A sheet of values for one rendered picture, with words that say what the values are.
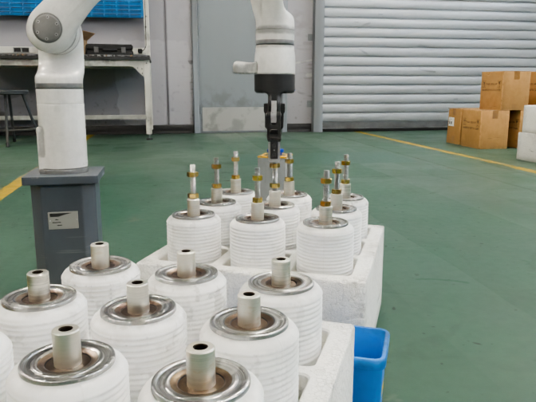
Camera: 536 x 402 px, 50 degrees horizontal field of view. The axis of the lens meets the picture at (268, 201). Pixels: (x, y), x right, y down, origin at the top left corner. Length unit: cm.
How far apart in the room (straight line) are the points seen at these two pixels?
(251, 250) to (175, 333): 40
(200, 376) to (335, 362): 24
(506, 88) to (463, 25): 220
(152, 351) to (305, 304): 17
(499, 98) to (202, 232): 407
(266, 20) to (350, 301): 50
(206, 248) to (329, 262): 21
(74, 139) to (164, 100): 496
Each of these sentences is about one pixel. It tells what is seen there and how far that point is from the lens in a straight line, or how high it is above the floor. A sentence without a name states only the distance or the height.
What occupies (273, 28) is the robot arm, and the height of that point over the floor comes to 57.
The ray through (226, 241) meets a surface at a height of 18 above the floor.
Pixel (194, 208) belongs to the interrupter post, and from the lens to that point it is 101.
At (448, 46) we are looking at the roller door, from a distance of 688.
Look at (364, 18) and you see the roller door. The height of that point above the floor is 120.
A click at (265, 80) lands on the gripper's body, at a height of 49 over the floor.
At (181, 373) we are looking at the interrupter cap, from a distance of 48.
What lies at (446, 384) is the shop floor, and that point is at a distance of 102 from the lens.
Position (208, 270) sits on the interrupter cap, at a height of 25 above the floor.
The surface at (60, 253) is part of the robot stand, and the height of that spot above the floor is 14.
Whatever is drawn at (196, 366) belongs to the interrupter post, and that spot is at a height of 27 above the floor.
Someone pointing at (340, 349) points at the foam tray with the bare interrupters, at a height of 18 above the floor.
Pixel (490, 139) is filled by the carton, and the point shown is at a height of 8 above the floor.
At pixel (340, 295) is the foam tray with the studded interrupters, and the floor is 16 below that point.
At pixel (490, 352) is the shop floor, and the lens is 115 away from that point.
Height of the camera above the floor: 47
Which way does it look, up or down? 11 degrees down
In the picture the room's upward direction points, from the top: straight up
